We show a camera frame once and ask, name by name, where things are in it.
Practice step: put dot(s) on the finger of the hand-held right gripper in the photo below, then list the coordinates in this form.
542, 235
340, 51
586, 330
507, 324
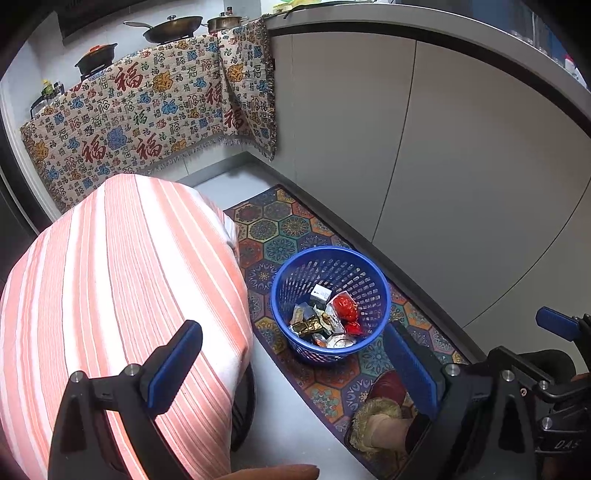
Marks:
556, 321
512, 362

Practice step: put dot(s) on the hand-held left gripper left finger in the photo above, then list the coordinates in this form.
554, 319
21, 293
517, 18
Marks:
178, 355

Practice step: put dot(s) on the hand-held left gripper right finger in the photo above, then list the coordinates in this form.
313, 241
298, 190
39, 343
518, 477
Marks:
411, 364

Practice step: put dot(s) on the red plastic wrapper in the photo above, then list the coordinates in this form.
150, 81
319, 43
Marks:
345, 308

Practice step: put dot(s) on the beige paper box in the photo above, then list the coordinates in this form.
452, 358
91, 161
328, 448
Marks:
307, 325

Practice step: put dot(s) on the white milk carton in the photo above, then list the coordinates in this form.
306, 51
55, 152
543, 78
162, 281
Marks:
321, 293

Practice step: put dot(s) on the blue plastic basket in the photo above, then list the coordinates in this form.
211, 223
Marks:
286, 277

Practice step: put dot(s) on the dark red fluffy slipper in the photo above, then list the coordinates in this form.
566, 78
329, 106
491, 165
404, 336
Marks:
388, 392

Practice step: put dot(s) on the orange striped tablecloth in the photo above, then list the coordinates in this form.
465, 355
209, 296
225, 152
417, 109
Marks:
115, 277

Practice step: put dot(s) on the patterned floor mat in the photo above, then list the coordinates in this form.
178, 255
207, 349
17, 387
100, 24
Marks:
272, 221

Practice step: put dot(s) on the grey kitchen counter cabinet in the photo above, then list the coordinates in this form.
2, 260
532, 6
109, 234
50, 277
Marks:
461, 161

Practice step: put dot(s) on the grey refrigerator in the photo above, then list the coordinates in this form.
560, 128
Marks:
14, 194

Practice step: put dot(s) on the large printed cloth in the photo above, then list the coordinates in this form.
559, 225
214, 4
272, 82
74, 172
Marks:
115, 129

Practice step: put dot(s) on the white red bottle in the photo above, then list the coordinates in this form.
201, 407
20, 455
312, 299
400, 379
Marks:
576, 71

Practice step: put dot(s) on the black spice rack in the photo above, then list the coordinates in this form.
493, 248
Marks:
46, 99

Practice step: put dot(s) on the black clay pot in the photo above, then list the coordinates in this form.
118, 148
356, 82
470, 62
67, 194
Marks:
97, 57

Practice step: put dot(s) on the black wok with lid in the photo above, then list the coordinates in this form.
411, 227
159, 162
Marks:
173, 27

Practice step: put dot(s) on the steel pot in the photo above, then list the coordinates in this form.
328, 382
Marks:
226, 22

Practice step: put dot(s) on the black range hood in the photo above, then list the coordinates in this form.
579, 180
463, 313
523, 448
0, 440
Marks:
83, 18

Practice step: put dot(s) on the yellow green plastic holder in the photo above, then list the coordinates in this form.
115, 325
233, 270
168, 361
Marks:
295, 5

